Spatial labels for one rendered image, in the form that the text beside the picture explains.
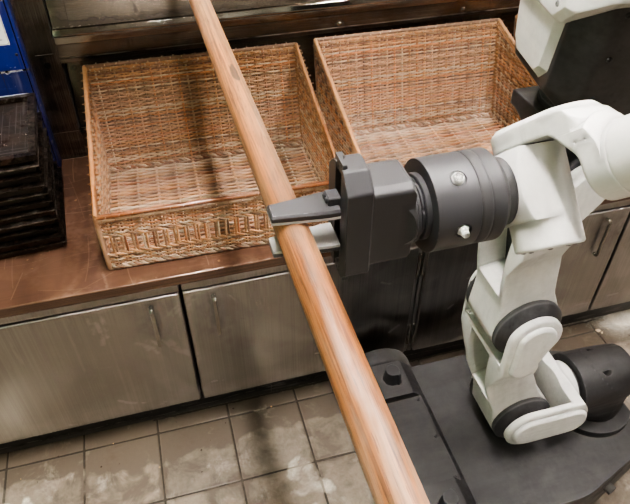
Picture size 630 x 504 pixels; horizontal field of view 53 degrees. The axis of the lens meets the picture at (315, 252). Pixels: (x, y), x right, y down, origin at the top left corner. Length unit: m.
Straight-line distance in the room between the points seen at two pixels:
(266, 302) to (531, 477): 0.75
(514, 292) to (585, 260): 0.75
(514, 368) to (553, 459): 0.44
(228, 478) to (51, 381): 0.52
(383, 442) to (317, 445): 1.41
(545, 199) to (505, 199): 0.04
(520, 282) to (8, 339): 1.09
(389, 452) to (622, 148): 0.30
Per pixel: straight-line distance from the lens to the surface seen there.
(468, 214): 0.56
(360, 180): 0.52
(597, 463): 1.72
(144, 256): 1.45
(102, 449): 1.89
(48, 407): 1.75
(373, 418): 0.41
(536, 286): 1.22
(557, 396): 1.63
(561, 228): 0.61
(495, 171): 0.57
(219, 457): 1.80
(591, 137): 0.56
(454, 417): 1.69
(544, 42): 0.92
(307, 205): 0.54
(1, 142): 1.51
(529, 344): 1.26
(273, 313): 1.57
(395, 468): 0.39
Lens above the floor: 1.55
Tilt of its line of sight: 42 degrees down
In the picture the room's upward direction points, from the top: straight up
